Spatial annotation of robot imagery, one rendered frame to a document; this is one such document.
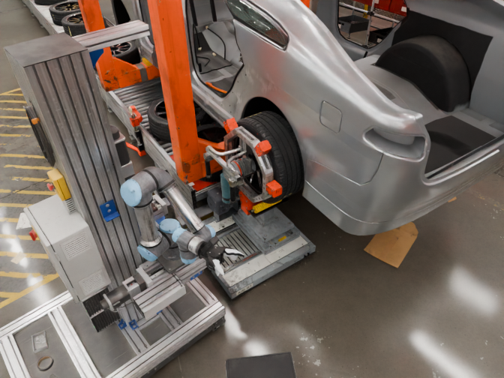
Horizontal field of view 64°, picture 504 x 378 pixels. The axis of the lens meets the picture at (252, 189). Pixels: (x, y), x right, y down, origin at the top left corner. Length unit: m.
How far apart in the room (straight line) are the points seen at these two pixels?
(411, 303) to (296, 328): 0.90
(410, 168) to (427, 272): 1.50
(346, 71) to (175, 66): 1.14
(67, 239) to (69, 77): 0.77
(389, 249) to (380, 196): 1.34
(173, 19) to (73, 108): 1.08
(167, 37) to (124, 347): 1.98
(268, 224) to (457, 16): 2.25
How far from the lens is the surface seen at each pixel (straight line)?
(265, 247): 3.30
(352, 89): 2.21
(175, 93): 2.88
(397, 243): 3.71
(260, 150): 2.62
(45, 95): 1.82
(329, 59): 2.35
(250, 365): 2.55
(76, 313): 3.12
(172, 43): 2.75
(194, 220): 2.03
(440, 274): 3.63
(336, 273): 3.38
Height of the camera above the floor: 2.65
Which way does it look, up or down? 41 degrees down
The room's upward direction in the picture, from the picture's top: 1 degrees counter-clockwise
